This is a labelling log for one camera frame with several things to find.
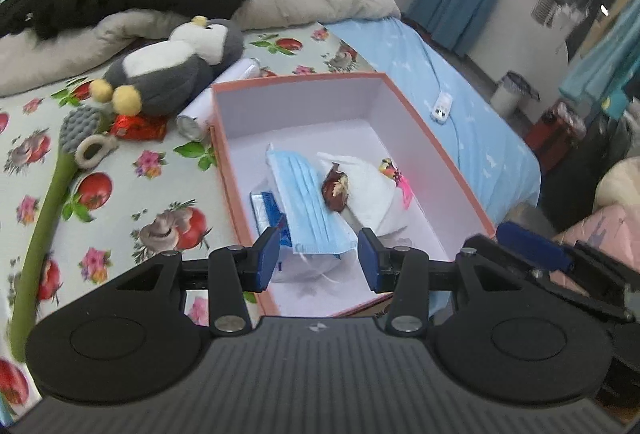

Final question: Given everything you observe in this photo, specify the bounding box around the fruit printed bed mat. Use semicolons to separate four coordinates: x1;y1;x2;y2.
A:
0;22;381;420

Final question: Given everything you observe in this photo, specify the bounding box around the pink shoe box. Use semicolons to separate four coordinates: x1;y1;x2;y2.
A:
210;72;496;319

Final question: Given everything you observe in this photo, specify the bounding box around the grey white penguin plush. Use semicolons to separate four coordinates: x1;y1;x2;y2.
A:
89;16;246;117

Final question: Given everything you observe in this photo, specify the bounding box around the dark bag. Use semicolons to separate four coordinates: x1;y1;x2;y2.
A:
542;114;626;239

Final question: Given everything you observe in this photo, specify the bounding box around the white trash bin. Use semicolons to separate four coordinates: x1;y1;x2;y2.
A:
490;71;541;119

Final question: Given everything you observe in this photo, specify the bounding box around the pink printed box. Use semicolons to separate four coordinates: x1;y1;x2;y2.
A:
552;204;640;275

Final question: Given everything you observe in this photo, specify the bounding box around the white remote control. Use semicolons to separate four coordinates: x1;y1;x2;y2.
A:
431;94;454;122

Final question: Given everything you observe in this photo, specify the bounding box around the red container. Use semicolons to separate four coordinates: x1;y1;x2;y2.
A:
522;102;587;165

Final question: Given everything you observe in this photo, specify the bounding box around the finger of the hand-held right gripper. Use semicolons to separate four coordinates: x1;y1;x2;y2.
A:
465;221;633;322
572;239;640;287

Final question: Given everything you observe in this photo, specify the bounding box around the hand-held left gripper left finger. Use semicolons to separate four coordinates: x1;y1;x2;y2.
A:
105;226;282;336

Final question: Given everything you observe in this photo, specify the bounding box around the teal hanging garment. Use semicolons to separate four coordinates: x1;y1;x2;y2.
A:
557;0;640;115

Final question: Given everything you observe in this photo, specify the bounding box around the colourful candy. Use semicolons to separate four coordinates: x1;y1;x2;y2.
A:
378;157;415;207

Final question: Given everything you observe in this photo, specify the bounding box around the blue face mask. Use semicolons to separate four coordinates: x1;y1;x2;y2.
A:
265;149;358;257

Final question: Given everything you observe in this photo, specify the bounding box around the beige tape roll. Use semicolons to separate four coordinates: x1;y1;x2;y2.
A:
75;134;119;167

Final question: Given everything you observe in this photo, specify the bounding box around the cream fluffy plush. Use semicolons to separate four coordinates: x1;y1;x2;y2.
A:
594;159;640;215

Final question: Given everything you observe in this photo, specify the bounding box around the white cylindrical can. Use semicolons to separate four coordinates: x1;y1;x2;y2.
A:
176;58;262;143

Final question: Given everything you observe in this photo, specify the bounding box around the blue white snack packet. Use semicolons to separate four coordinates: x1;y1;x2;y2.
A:
249;190;293;247

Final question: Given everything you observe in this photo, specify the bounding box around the brown patterned pouch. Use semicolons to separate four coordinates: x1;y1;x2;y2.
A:
320;162;351;213

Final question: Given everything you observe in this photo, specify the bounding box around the grey pillow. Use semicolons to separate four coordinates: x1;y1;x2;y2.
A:
0;8;186;97

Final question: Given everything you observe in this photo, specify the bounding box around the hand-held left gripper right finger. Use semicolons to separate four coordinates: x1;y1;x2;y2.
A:
357;228;531;335

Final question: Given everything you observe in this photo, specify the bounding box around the red snack packet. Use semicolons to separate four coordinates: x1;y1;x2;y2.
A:
109;113;168;143

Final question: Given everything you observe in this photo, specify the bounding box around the light blue bedsheet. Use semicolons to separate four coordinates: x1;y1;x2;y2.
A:
322;16;543;315

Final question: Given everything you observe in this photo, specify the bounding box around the white quilted tissue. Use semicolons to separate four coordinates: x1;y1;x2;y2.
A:
316;152;408;235

